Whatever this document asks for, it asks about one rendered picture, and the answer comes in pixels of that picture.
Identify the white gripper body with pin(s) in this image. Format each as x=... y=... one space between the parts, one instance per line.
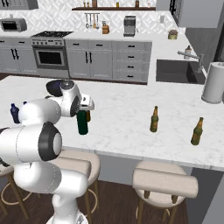
x=89 y=104

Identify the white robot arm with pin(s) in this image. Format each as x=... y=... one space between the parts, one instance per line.
x=43 y=178

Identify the small brown glass bottle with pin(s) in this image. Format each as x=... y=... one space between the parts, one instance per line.
x=88 y=116

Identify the dark green plastic bottle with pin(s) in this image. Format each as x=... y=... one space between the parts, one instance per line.
x=82 y=124

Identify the grey base cupboard run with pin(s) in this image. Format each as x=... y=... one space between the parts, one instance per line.
x=17 y=58
x=116 y=62

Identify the steel oven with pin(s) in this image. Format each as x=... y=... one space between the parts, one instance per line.
x=50 y=58

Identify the beige wooden bar stool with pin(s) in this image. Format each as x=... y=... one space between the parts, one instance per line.
x=8 y=186
x=84 y=166
x=163 y=183

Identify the green brown glass bottle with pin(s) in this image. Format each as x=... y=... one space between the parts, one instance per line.
x=154 y=120
x=197 y=132

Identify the dark blue plastic bottle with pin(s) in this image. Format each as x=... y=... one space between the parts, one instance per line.
x=15 y=114

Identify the wooden knife block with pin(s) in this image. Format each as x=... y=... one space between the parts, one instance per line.
x=105 y=29

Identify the black hob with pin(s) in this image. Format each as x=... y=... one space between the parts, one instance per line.
x=52 y=34

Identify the grey coffee machine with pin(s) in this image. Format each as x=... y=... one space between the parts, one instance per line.
x=129 y=26

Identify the dark sink basin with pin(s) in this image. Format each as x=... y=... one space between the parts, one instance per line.
x=175 y=72

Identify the brown box on shelf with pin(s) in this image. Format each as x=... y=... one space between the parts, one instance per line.
x=94 y=3

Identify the yellow jar on shelf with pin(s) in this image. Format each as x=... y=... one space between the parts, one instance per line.
x=117 y=4

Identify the potted plant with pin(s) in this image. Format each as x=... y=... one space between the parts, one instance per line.
x=172 y=35

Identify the grey toaster oven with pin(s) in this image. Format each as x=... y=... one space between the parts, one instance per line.
x=13 y=25

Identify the brown bottle on shelf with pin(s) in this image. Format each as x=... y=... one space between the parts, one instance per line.
x=137 y=3

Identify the white soap dispenser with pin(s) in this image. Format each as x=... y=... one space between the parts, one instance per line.
x=188 y=53

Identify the small white red jar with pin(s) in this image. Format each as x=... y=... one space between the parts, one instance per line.
x=149 y=5

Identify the grey tap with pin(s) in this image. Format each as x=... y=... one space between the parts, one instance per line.
x=198 y=59

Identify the white paper towel roll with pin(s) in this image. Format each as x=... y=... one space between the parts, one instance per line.
x=213 y=84

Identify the rail with hanging tools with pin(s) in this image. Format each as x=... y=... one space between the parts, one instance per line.
x=92 y=20

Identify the dark wooden wall shelf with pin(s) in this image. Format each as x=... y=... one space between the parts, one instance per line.
x=113 y=9

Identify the grey wall cupboard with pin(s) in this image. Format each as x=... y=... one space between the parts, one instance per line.
x=19 y=4
x=201 y=13

